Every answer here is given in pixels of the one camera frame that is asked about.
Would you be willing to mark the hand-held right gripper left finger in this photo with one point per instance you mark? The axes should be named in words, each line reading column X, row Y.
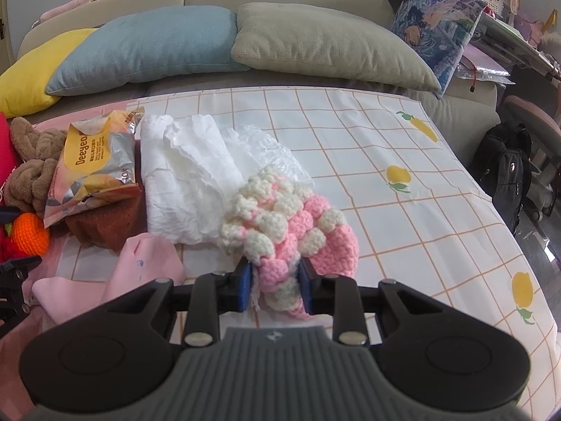
column 245, row 288

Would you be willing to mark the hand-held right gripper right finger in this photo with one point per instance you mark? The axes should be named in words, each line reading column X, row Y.
column 306, row 290

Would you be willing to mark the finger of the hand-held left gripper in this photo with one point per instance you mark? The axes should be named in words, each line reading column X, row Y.
column 6, row 215
column 15, row 272

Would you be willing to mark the brown knotted plush toy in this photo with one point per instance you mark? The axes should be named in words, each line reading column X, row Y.
column 35, row 175

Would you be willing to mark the pink and white crochet piece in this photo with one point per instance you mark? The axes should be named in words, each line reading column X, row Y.
column 285, row 219

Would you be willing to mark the reddish brown sponge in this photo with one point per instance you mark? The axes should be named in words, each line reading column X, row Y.
column 109, row 228

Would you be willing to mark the orange and red crochet toy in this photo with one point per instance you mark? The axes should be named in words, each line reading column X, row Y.
column 30, row 234

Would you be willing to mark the red flat board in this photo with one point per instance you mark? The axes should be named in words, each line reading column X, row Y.
column 6, row 153

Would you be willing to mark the yellow and silver snack packet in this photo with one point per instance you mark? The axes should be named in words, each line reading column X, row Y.
column 87, row 158

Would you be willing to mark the pink cloth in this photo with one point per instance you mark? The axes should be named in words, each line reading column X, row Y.
column 144, row 267

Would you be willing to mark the white crumpled paper towel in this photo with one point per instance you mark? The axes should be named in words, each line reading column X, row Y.
column 184, row 184

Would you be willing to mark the clear bubble wrap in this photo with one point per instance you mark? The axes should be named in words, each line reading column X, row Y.
column 274, row 153

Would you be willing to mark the yellow pillow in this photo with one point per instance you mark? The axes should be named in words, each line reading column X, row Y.
column 39, row 74

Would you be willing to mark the blue pillow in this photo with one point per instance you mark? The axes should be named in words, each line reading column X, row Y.
column 149, row 48

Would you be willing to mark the pink plush toy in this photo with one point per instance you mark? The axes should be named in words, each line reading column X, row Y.
column 79, row 2

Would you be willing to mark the black backpack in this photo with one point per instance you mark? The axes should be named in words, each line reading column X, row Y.
column 504, row 171

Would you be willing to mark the beige sofa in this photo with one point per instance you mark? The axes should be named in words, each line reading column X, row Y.
column 460, row 109

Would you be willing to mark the beige pillow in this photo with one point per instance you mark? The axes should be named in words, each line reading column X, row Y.
column 324, row 44

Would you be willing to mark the shiny plastic bag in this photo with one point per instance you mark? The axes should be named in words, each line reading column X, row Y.
column 486, row 68

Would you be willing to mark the pink chair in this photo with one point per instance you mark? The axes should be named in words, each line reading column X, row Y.
column 537, row 114

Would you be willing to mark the printed cartoon pillow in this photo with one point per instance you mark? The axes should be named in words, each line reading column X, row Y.
column 438, row 30

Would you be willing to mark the white desk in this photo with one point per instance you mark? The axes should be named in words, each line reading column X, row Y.
column 508, row 35

